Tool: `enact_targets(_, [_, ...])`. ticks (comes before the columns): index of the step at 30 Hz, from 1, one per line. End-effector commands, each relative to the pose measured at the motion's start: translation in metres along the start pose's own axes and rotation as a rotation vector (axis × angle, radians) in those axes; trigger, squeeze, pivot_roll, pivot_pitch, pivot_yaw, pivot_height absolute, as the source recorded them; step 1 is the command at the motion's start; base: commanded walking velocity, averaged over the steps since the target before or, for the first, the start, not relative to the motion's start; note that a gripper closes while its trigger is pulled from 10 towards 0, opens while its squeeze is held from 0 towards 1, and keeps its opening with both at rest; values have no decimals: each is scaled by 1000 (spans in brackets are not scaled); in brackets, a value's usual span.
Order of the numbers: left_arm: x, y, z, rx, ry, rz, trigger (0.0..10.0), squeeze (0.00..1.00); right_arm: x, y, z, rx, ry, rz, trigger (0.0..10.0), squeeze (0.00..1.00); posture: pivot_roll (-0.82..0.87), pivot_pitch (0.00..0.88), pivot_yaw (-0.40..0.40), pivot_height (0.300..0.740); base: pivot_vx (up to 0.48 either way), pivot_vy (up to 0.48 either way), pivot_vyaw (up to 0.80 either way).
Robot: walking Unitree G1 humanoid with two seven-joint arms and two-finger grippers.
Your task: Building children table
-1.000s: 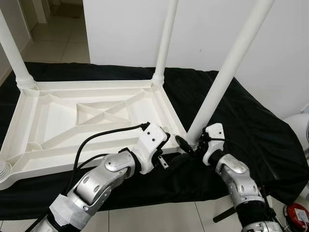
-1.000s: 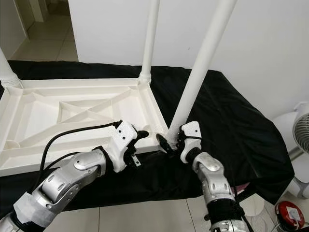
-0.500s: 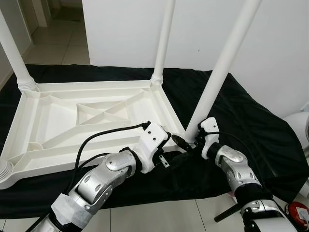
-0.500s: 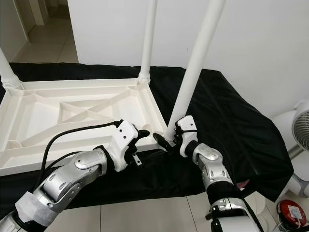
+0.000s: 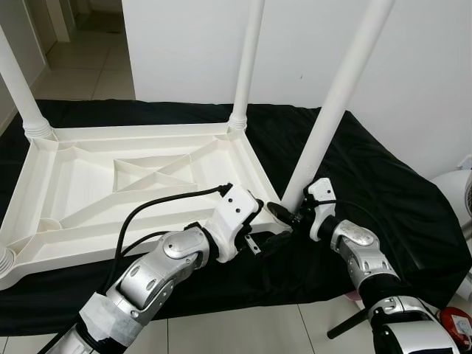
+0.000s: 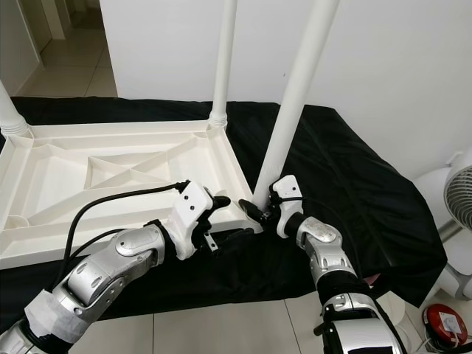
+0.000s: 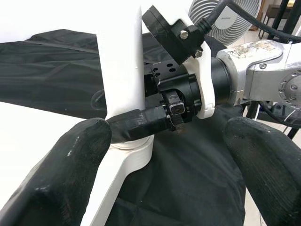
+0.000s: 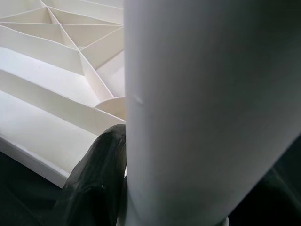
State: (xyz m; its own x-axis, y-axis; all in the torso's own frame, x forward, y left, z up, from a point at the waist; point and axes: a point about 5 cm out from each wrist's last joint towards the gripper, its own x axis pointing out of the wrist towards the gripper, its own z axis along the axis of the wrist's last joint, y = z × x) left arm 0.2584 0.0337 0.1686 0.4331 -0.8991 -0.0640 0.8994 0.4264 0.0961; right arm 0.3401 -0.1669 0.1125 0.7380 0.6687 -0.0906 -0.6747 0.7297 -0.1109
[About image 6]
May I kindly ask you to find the white plastic children table top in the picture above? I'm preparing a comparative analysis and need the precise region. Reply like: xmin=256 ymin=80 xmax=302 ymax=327
xmin=0 ymin=118 xmax=263 ymax=260

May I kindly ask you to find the black table cloth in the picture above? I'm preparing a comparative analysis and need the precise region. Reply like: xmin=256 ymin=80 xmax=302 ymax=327
xmin=0 ymin=96 xmax=449 ymax=333

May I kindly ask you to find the red round floor device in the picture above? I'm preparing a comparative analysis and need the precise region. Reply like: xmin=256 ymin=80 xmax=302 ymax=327
xmin=422 ymin=304 xmax=469 ymax=349

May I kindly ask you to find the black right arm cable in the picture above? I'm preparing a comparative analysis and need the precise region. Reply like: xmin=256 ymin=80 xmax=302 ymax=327
xmin=273 ymin=193 xmax=362 ymax=281

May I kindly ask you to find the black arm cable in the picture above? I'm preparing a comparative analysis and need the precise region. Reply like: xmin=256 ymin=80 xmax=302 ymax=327
xmin=273 ymin=193 xmax=362 ymax=281
xmin=66 ymin=181 xmax=189 ymax=274

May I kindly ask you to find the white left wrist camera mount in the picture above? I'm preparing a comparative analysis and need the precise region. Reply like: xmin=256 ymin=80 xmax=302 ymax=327
xmin=170 ymin=181 xmax=218 ymax=259

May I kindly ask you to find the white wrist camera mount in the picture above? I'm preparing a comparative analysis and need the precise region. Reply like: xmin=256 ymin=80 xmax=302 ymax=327
xmin=170 ymin=181 xmax=218 ymax=259
xmin=269 ymin=176 xmax=305 ymax=238

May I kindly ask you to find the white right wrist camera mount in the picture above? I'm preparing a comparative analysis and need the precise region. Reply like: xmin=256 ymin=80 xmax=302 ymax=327
xmin=269 ymin=176 xmax=305 ymax=238

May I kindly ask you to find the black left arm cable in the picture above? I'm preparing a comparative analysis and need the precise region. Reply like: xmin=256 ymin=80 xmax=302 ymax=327
xmin=66 ymin=181 xmax=189 ymax=274

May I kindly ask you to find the white door frame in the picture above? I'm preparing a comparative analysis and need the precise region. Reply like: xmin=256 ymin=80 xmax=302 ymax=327
xmin=33 ymin=0 xmax=74 ymax=41

